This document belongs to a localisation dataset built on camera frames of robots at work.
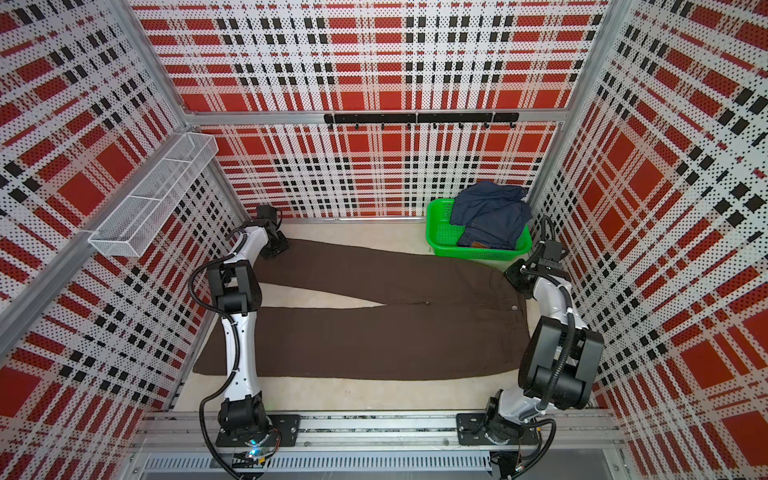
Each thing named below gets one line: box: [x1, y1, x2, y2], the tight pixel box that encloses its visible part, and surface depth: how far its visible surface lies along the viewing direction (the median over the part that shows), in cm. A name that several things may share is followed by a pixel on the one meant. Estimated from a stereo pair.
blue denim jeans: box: [450, 181, 533, 250], surface depth 117 cm
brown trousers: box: [193, 241, 531, 381], surface depth 95 cm
